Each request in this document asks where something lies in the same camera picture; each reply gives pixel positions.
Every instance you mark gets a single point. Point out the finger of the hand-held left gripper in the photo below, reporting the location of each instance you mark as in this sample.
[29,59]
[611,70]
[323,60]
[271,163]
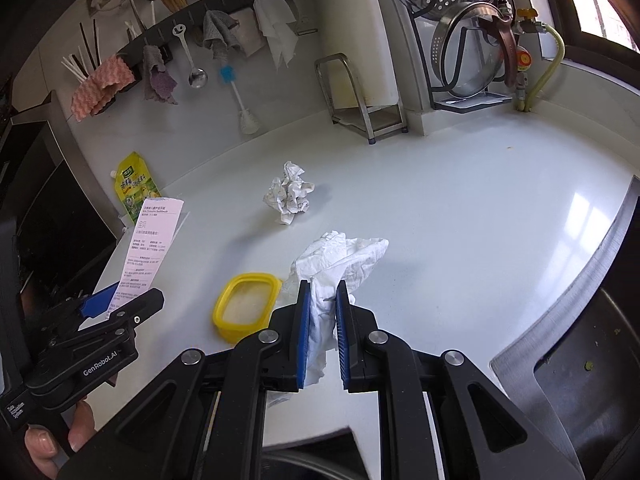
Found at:
[140,307]
[97,305]

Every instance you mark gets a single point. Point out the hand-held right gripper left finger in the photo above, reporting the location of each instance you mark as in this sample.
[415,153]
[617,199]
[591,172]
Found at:
[303,335]

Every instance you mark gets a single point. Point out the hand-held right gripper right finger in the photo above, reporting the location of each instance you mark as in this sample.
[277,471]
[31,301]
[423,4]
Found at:
[342,340]

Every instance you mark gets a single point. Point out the pink paper card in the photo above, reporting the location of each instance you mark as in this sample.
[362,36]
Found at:
[150,240]

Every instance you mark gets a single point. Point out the white tissue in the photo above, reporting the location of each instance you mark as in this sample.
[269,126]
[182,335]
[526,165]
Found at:
[350,255]

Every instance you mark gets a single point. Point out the person's left hand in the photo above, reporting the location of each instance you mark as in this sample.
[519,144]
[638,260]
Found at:
[80,425]

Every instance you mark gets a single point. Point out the yellow plastic container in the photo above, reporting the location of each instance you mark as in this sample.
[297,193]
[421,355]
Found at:
[245,305]

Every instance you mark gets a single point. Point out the black kitchen appliance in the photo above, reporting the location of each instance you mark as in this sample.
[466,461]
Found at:
[50,200]

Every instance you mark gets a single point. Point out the yellow seasoning pouch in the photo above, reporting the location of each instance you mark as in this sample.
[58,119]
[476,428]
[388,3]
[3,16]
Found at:
[135,190]

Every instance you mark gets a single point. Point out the crumpled patterned paper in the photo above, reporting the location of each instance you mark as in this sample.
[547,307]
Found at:
[290,195]

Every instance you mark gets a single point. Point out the white bottle brush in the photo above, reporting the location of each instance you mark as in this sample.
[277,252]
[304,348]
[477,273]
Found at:
[248,121]

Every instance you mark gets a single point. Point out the metal cutting board rack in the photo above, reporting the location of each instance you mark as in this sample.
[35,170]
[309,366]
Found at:
[372,125]

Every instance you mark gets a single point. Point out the pink wavy cloth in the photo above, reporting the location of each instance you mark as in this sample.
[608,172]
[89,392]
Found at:
[100,85]

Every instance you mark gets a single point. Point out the grey and purple cloth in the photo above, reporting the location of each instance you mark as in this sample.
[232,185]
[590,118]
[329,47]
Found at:
[157,77]

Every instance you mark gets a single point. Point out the bundle of white chopsticks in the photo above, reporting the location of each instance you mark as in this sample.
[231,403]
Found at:
[75,70]

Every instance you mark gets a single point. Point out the metal spoon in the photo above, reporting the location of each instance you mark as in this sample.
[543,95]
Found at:
[197,78]

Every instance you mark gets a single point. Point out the stainless steel sink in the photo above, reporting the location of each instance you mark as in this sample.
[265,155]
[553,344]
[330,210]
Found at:
[590,360]

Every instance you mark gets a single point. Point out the dark chopsticks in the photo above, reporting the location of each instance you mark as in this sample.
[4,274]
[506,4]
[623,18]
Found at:
[90,45]

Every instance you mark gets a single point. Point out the grey dishcloth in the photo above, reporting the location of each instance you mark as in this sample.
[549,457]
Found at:
[220,30]

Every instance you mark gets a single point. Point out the beige hanging cloth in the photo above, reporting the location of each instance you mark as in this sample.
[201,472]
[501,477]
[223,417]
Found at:
[250,35]

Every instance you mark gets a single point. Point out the white hanging cloth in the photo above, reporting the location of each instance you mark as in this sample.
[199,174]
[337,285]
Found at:
[277,25]

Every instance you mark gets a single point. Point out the white cutting board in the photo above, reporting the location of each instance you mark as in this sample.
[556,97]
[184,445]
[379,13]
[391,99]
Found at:
[360,20]

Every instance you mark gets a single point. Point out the gas valve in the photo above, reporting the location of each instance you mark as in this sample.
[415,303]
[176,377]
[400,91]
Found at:
[524,60]

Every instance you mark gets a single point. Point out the window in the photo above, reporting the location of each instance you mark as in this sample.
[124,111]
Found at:
[600,0]

